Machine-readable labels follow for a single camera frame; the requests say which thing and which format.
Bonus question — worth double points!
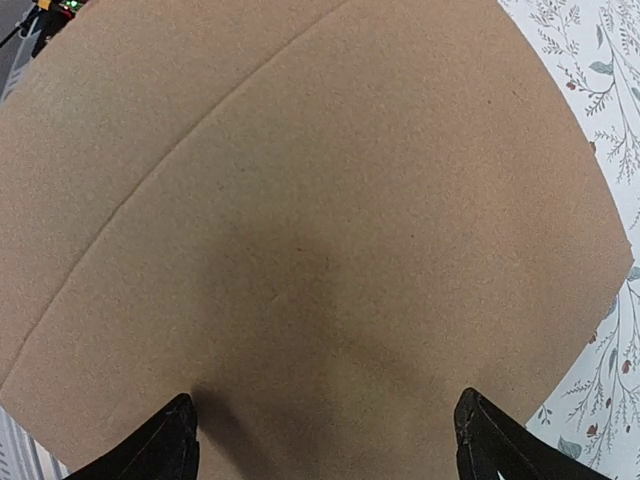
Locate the floral patterned table mat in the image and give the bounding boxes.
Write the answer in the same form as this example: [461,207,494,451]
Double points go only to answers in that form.
[501,1,639,479]

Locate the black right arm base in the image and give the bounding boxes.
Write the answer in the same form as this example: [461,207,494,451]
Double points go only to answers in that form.
[1,0,89,59]

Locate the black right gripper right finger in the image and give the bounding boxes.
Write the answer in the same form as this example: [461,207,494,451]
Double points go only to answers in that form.
[453,388,604,480]

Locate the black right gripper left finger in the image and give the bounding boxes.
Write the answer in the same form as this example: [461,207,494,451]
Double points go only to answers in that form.
[68,393,200,480]

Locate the brown cardboard box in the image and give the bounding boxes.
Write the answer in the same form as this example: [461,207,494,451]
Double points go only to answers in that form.
[1,1,632,479]

